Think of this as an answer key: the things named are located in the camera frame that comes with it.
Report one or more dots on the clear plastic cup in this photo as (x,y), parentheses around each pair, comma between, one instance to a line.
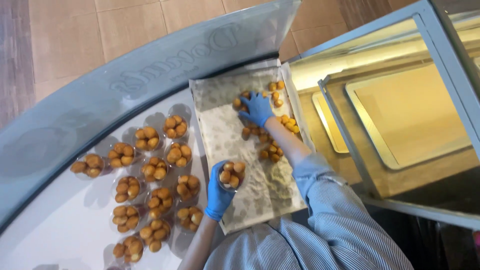
(242,183)

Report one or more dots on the group of filled clear cups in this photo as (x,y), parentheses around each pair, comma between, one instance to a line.
(154,170)

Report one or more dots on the curved glass counter guard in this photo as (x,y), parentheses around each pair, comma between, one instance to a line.
(112,93)

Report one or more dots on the golden donut hole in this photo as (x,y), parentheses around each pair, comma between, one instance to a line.
(228,166)
(225,176)
(234,182)
(239,167)

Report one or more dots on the greasy paper tray liner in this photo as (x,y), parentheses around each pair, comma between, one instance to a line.
(232,150)

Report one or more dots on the person's left hand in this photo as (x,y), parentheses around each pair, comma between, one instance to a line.
(214,197)

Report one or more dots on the small empty metal tray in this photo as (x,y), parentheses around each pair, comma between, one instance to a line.
(330,127)

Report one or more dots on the person's right hand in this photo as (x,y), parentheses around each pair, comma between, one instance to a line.
(259,110)

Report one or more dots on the striped blue shirt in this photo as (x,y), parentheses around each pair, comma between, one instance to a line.
(330,232)

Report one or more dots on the large empty metal tray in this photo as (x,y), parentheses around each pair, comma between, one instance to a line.
(408,116)

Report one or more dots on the metal baking tray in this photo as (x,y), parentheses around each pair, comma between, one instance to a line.
(298,112)

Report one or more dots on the loose donut holes pile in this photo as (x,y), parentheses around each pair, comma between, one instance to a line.
(272,144)

